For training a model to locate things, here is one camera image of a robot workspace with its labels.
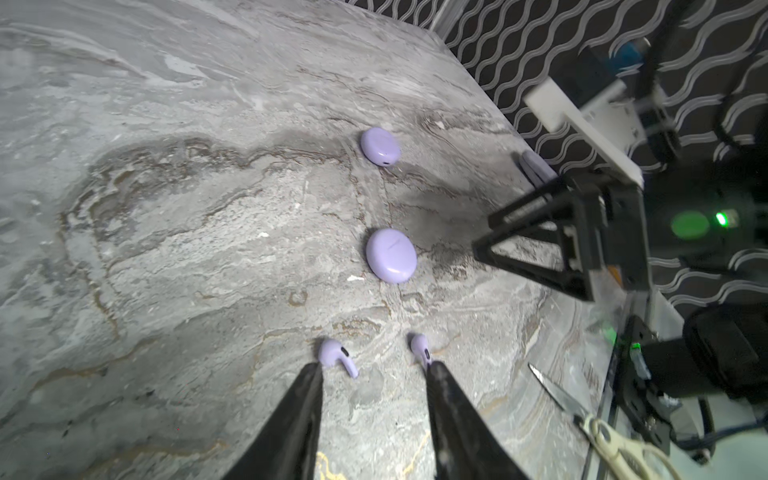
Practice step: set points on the grey purple glasses case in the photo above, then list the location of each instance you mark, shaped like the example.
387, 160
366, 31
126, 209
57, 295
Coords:
536, 170

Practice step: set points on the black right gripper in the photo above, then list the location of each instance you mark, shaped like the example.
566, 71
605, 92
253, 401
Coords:
609, 231

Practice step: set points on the purple earbud charging case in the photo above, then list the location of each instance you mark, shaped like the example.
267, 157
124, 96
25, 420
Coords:
391, 256

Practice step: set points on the beige handled scissors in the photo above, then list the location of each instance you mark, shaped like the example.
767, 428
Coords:
627, 458

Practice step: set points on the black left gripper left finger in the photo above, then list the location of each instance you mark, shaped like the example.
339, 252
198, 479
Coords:
286, 446

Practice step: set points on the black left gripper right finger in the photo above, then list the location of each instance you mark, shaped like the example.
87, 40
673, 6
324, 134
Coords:
464, 446

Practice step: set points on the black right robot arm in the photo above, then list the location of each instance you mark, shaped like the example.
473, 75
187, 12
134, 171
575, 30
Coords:
649, 159

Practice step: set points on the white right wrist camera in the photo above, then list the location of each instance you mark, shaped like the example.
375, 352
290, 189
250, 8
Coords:
587, 96

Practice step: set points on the aluminium corner frame post right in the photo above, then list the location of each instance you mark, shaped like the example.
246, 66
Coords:
447, 17

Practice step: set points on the purple earbud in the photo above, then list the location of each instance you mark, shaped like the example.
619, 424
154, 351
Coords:
419, 347
331, 352

